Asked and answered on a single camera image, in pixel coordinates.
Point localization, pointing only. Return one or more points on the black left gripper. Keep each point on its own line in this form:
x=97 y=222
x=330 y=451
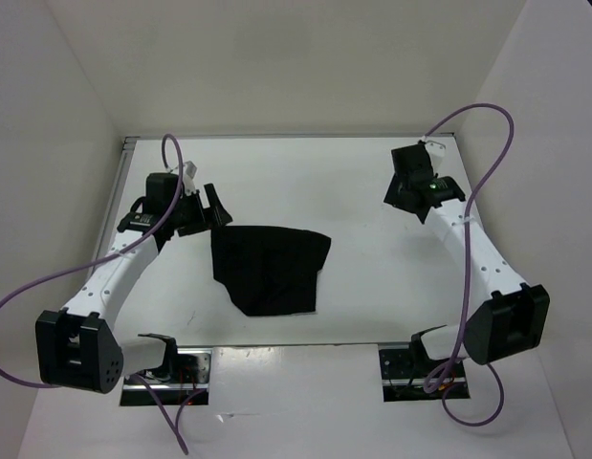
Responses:
x=219 y=216

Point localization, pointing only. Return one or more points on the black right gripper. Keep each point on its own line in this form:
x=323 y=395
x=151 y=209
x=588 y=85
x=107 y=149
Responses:
x=392 y=196

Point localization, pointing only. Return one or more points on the black skirt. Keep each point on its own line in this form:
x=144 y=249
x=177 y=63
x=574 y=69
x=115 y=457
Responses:
x=269 y=271

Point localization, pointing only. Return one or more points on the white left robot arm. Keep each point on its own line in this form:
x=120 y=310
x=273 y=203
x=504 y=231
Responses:
x=75 y=345

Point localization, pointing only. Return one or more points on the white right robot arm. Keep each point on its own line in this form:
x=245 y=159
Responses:
x=506 y=315

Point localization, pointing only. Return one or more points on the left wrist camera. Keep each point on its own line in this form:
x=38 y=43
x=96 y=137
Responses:
x=189 y=172

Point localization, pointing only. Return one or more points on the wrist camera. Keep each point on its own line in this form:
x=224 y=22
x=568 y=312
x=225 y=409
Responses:
x=189 y=172
x=433 y=148

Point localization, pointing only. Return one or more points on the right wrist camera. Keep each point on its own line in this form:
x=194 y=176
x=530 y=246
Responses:
x=433 y=148

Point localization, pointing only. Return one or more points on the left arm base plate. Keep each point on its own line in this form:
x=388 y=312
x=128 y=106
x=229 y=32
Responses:
x=186 y=382

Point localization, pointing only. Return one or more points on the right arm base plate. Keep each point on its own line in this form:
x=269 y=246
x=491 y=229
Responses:
x=403 y=378

